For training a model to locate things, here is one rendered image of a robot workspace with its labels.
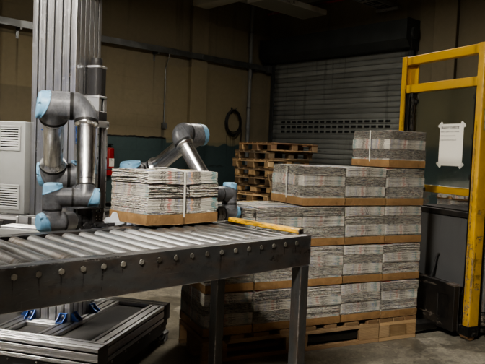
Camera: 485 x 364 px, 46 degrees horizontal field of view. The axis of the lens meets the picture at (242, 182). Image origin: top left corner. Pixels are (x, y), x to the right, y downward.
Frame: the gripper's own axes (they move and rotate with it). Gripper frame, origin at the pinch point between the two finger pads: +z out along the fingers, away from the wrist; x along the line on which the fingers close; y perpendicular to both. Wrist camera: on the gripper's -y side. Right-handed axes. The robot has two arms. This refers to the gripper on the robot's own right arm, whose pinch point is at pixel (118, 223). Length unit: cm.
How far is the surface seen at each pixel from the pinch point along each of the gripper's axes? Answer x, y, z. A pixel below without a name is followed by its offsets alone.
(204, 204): -22.7, 8.2, 29.7
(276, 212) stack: 0, 1, 98
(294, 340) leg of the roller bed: -63, -46, 43
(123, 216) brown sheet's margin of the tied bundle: -5.9, 3.4, -1.0
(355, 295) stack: -15, -50, 152
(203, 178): -23.6, 19.3, 28.6
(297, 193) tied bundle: 0, 11, 117
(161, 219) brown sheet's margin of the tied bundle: -23.1, 2.7, 6.5
